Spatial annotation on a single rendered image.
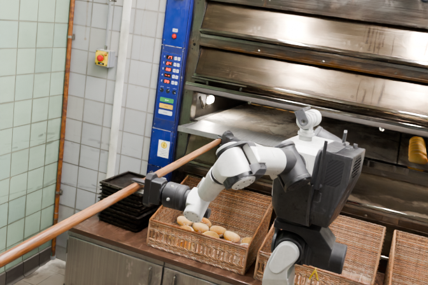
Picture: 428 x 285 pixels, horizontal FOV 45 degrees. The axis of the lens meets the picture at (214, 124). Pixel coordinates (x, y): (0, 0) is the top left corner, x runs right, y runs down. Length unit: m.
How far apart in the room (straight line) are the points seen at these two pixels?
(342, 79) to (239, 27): 0.64
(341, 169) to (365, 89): 1.00
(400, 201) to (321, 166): 1.11
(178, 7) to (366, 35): 1.06
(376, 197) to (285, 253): 0.98
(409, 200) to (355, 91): 0.64
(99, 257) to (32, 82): 1.11
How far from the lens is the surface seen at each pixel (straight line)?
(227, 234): 2.92
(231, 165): 1.52
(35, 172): 3.45
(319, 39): 2.80
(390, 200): 2.89
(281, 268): 2.05
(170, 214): 2.99
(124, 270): 2.88
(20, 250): 1.37
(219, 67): 2.96
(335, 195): 1.88
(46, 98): 3.37
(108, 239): 2.85
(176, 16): 3.03
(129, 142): 3.28
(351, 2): 2.81
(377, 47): 2.77
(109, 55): 3.21
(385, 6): 2.79
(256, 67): 2.90
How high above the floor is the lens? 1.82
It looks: 12 degrees down
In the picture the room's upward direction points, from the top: 8 degrees clockwise
